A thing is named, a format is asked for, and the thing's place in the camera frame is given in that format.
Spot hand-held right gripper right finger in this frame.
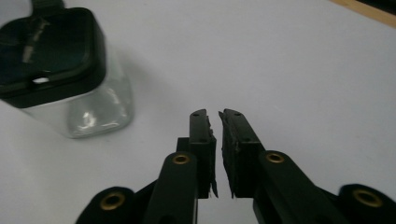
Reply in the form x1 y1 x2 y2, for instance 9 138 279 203
218 107 266 200

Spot clear jar with black lid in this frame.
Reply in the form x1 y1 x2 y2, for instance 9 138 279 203
0 0 135 140

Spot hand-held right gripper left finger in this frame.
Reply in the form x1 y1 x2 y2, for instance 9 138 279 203
177 108 219 200

